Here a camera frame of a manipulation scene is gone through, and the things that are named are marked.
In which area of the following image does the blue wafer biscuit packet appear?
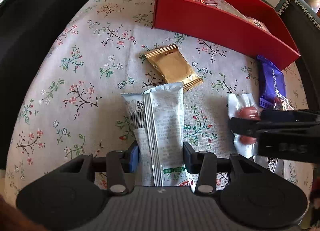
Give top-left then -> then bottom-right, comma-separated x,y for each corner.
257,55 -> 287,109

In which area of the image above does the clear sausage snack packet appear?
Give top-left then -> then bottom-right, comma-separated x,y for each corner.
228,94 -> 259,158

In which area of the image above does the silver white wafer packet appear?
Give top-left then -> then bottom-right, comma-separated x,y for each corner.
122,82 -> 195,189

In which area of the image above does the gold foil snack packet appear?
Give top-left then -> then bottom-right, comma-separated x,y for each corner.
144,44 -> 203,92

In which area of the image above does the red white snack packet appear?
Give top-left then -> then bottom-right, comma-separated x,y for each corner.
204,0 -> 247,20

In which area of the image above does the steamed egg cake packet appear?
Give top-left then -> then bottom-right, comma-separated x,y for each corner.
246,17 -> 270,33

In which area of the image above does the floral tablecloth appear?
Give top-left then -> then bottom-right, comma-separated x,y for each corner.
3,0 -> 316,206

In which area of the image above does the red cardboard box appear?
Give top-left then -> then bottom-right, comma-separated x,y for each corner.
153,0 -> 300,70

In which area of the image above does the black glass coffee table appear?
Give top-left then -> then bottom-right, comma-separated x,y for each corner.
1,0 -> 87,170

